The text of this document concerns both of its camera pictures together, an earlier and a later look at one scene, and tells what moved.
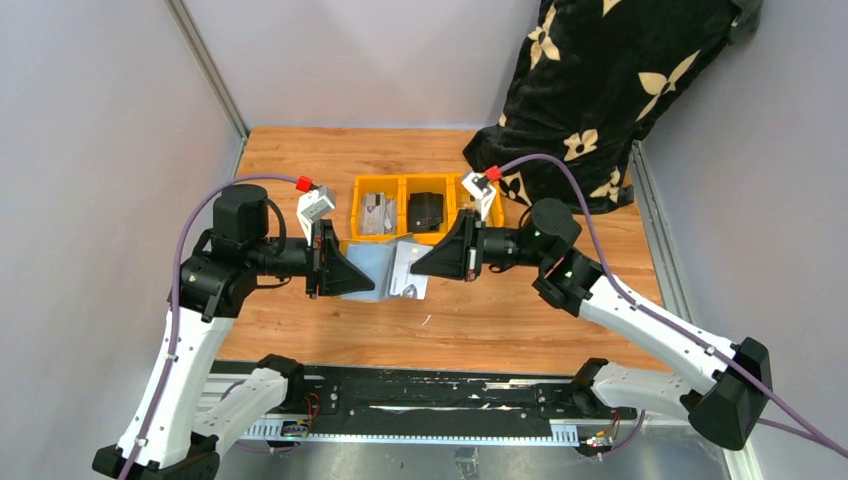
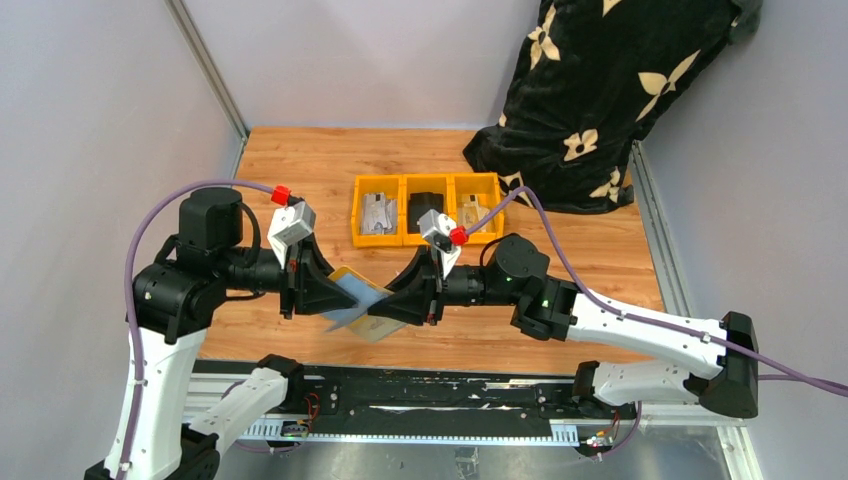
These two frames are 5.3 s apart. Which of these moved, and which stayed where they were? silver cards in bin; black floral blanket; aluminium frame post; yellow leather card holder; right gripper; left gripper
Moved: yellow leather card holder; left gripper; right gripper
Stayed: silver cards in bin; black floral blanket; aluminium frame post
